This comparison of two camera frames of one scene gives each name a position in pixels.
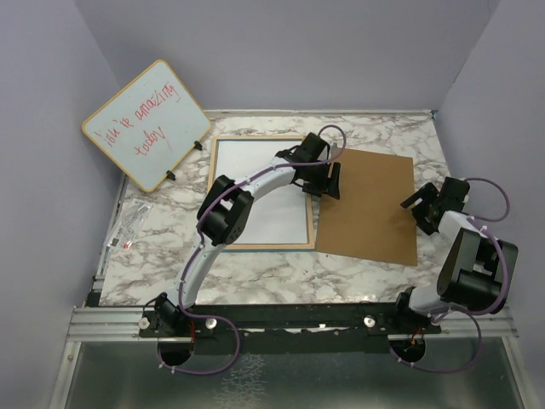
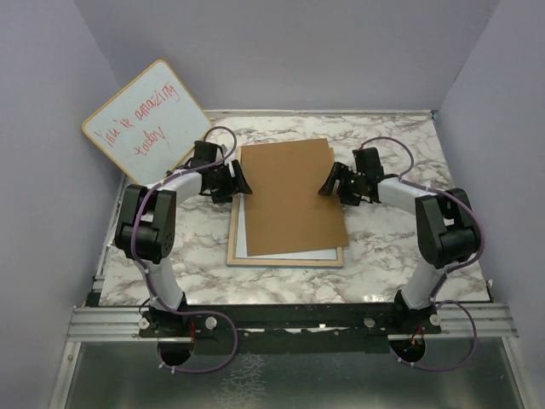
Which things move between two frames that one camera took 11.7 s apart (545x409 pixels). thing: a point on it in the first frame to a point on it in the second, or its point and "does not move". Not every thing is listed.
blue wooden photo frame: (282, 219) to (232, 244)
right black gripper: (430, 192) to (338, 172)
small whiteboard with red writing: (150, 127) does not move
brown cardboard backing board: (374, 216) to (284, 212)
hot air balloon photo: (278, 216) to (242, 250)
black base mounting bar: (307, 327) does not move
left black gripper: (328, 187) to (236, 186)
